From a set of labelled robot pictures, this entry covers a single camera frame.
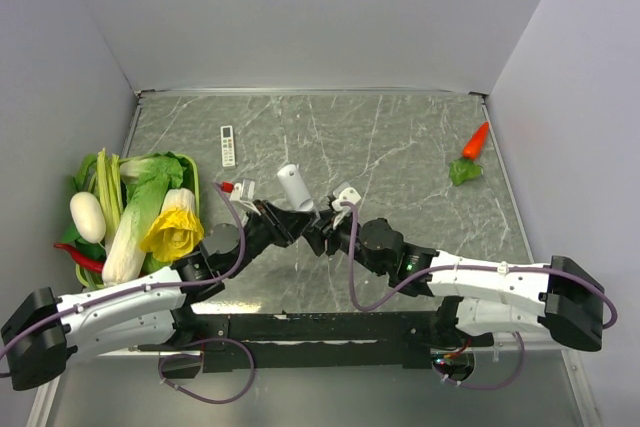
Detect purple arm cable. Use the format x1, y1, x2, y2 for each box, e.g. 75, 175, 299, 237
347, 202, 619, 331
0, 181, 246, 379

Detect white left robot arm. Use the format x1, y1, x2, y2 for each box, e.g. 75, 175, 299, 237
1, 201, 320, 391

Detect white eggplant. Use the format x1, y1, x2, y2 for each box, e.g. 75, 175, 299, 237
69, 192, 106, 243

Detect red chili pepper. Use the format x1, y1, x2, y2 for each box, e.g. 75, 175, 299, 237
53, 243, 104, 274

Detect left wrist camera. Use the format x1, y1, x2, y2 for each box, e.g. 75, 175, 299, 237
229, 178, 258, 212

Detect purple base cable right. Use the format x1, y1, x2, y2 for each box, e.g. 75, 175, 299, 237
434, 334, 527, 392

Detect small white remote control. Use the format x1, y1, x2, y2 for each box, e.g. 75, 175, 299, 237
220, 125, 237, 168

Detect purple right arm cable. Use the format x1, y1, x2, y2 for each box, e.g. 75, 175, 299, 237
347, 202, 619, 331

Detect green plastic basket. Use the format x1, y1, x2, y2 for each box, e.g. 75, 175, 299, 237
61, 152, 199, 290

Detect orange toy carrot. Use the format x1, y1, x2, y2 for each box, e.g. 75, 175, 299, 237
461, 122, 490, 161

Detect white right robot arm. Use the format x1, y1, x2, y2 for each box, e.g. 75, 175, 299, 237
303, 209, 609, 352

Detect large green napa cabbage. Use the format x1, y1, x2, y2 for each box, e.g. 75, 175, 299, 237
102, 154, 186, 286

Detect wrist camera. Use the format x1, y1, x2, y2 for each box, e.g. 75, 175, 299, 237
329, 182, 361, 229
229, 178, 258, 212

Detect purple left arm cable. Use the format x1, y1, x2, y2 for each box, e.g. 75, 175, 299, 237
0, 181, 246, 379

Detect yellow green napa cabbage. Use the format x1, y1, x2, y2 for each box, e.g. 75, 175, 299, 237
140, 188, 205, 263

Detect pale green celery stalks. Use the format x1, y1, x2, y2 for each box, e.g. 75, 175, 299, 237
96, 148, 124, 239

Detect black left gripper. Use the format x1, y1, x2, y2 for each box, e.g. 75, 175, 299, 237
226, 199, 315, 277

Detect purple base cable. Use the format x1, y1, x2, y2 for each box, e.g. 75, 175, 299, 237
434, 334, 527, 392
157, 335, 257, 405

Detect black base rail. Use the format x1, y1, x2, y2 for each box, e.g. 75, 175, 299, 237
139, 311, 494, 373

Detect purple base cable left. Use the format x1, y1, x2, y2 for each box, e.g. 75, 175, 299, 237
157, 335, 257, 405

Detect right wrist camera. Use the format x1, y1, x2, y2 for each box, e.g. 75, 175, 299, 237
329, 182, 361, 229

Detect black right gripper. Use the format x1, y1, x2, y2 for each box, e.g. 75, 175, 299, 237
302, 208, 387, 277

